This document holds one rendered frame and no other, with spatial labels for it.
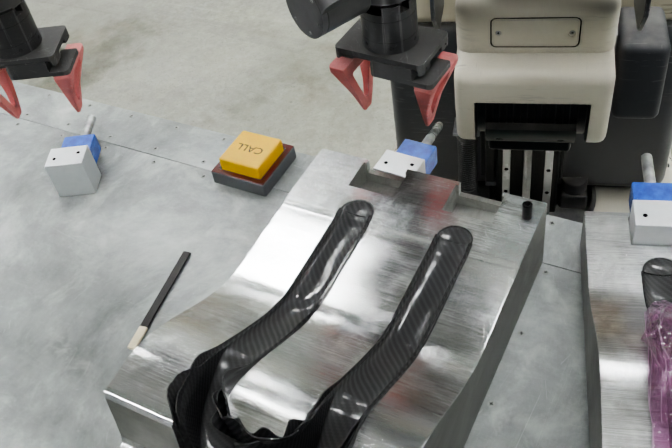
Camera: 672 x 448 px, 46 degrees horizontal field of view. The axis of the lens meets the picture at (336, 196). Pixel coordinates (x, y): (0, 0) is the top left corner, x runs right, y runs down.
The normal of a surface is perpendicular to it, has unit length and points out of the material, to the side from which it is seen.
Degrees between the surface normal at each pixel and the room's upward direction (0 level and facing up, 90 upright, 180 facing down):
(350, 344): 23
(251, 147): 0
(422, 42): 0
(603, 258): 0
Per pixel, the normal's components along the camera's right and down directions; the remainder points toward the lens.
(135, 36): -0.13, -0.71
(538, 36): -0.18, 0.79
